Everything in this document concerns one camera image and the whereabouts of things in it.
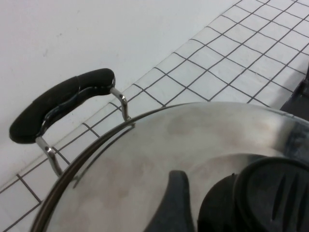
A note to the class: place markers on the steel pot lid black knob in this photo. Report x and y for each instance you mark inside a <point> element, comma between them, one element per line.
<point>144,174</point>

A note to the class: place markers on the white black grid tablecloth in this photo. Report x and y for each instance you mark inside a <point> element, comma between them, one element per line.
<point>236,58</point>

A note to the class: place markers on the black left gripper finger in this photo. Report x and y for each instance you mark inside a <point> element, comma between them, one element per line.
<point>181,205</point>

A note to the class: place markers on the dark grey tray lid rack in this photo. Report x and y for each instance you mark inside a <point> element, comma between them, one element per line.
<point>297,101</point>

